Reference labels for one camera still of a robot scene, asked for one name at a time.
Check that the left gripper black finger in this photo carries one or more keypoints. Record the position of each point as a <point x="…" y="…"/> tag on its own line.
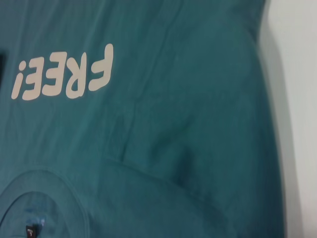
<point x="2" y="67"/>

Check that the teal t-shirt with FREE print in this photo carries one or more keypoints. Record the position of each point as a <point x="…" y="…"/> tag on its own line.
<point x="161" y="124"/>

